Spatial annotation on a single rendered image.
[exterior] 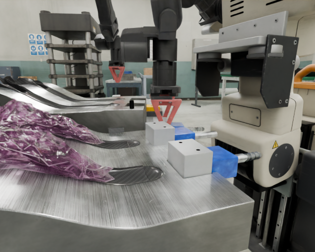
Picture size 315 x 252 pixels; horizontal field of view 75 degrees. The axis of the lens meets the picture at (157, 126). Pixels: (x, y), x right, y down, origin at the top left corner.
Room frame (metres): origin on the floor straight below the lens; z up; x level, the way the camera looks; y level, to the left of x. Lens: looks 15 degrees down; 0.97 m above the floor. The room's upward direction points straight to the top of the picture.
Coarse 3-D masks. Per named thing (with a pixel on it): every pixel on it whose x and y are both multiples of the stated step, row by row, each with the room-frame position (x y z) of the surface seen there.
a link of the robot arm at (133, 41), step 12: (168, 12) 0.42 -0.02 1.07; (168, 24) 0.43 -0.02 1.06; (120, 36) 0.47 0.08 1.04; (132, 36) 0.47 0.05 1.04; (144, 36) 0.46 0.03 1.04; (156, 36) 0.46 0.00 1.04; (168, 36) 0.45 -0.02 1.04; (120, 48) 0.47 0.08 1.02; (132, 48) 0.47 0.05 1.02; (144, 48) 0.47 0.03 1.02; (132, 60) 0.49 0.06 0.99; (144, 60) 0.49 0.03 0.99
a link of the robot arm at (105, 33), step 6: (108, 30) 0.95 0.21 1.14; (96, 36) 1.04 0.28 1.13; (102, 36) 1.02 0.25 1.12; (108, 36) 0.96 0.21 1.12; (114, 36) 0.99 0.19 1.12; (96, 42) 1.04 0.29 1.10; (102, 42) 1.03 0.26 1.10; (96, 48) 1.05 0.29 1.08; (102, 48) 1.04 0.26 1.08; (108, 48) 1.05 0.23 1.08
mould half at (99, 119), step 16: (0, 96) 0.43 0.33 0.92; (16, 96) 0.45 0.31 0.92; (48, 96) 0.55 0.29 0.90; (80, 96) 0.69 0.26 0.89; (128, 96) 0.68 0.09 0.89; (144, 96) 0.68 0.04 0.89; (64, 112) 0.44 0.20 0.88; (80, 112) 0.44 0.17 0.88; (96, 112) 0.44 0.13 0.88; (112, 112) 0.44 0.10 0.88; (128, 112) 0.44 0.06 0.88; (144, 112) 0.52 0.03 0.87; (96, 128) 0.44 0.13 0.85; (128, 128) 0.44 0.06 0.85; (144, 128) 0.50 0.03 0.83
